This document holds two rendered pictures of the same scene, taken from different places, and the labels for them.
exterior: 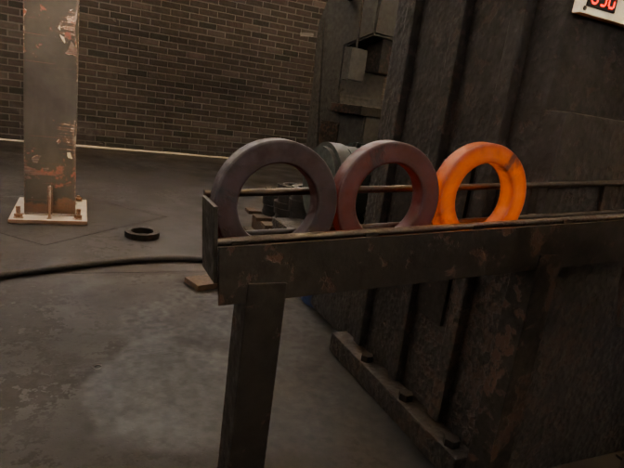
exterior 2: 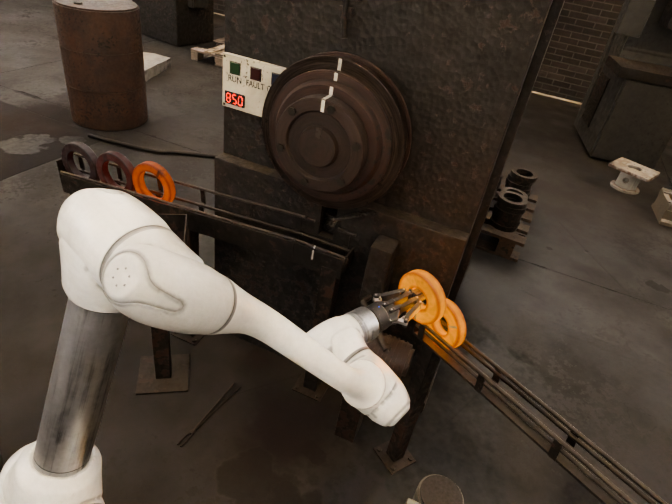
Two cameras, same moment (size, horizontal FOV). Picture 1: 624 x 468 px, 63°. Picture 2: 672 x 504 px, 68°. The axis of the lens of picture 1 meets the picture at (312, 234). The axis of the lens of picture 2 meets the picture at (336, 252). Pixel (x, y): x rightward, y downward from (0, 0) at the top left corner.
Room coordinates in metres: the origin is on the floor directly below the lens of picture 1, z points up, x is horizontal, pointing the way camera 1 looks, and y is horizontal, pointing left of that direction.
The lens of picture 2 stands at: (0.18, -1.97, 1.69)
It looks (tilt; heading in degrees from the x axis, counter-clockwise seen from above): 34 degrees down; 43
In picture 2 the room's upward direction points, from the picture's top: 10 degrees clockwise
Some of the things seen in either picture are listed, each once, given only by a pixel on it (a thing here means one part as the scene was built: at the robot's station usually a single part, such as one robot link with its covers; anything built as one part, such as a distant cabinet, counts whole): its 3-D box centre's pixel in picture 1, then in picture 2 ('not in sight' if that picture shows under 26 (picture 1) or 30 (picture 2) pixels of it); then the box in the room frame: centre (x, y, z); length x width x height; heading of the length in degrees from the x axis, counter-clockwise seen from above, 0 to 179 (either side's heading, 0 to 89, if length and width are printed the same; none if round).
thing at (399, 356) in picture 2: not in sight; (369, 389); (1.21, -1.28, 0.27); 0.22 x 0.13 x 0.53; 115
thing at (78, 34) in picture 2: not in sight; (104, 62); (1.59, 2.14, 0.45); 0.59 x 0.59 x 0.89
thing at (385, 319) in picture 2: not in sight; (382, 314); (1.00, -1.40, 0.84); 0.09 x 0.08 x 0.07; 179
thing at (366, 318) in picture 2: not in sight; (361, 325); (0.92, -1.40, 0.83); 0.09 x 0.06 x 0.09; 89
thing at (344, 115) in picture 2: not in sight; (320, 145); (1.10, -0.97, 1.11); 0.28 x 0.06 x 0.28; 115
